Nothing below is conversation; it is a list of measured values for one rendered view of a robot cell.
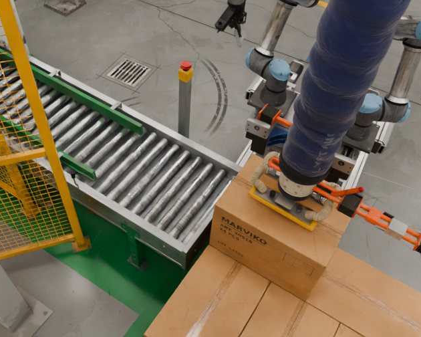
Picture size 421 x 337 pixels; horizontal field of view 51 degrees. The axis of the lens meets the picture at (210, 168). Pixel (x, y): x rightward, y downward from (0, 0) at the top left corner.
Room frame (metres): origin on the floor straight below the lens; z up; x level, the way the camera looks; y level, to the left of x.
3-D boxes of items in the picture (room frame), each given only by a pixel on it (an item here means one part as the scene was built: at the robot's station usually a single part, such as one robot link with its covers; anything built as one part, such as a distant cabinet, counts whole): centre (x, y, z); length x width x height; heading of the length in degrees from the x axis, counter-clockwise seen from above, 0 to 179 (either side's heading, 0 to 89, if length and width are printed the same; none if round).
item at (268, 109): (1.63, -0.27, 1.18); 0.09 x 0.08 x 0.05; 152
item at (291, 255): (1.26, -0.40, 0.74); 0.60 x 0.40 x 0.40; 63
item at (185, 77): (2.13, 0.22, 0.50); 0.07 x 0.07 x 1.00; 63
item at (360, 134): (1.74, -0.77, 1.09); 0.15 x 0.15 x 0.10
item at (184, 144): (2.24, 0.83, 0.50); 2.31 x 0.05 x 0.19; 63
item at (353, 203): (1.14, -0.63, 1.18); 0.10 x 0.08 x 0.06; 152
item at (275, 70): (1.93, -0.30, 1.20); 0.13 x 0.12 x 0.14; 50
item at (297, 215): (1.18, -0.36, 1.08); 0.34 x 0.10 x 0.05; 62
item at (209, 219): (1.42, -0.07, 0.58); 0.70 x 0.03 x 0.06; 153
